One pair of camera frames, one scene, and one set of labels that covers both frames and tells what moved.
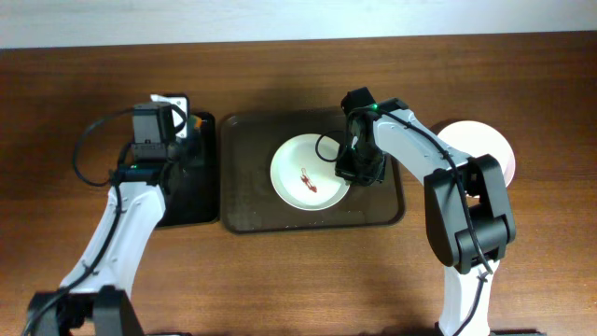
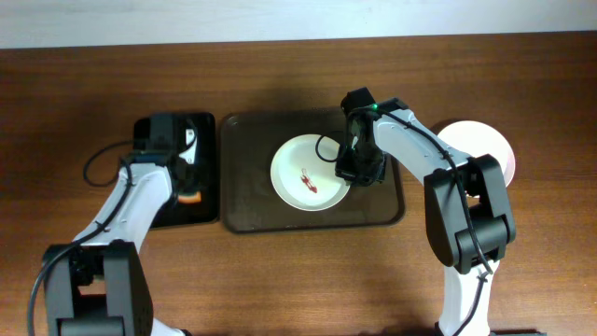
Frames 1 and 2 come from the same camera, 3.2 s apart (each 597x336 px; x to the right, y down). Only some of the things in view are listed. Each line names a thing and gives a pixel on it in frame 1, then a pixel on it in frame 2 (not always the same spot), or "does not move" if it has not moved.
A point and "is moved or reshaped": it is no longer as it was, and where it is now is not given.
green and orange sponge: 194,123 is moved or reshaped
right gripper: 356,173 does not move
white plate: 476,139 does not move
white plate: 302,177 does not move
